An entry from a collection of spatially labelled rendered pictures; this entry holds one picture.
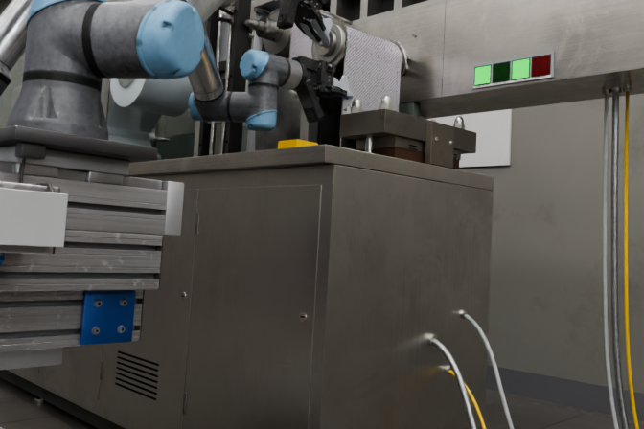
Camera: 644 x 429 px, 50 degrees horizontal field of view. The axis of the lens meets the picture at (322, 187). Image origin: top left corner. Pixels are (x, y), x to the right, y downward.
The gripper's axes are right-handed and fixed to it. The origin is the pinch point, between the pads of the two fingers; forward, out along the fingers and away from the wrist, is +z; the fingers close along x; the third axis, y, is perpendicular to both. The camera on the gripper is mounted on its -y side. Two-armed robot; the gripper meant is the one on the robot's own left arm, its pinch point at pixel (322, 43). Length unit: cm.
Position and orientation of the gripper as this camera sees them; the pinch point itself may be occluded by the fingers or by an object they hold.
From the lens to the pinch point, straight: 194.6
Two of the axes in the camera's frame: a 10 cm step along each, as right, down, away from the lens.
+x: -6.9, 0.2, 7.2
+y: 5.1, -7.0, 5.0
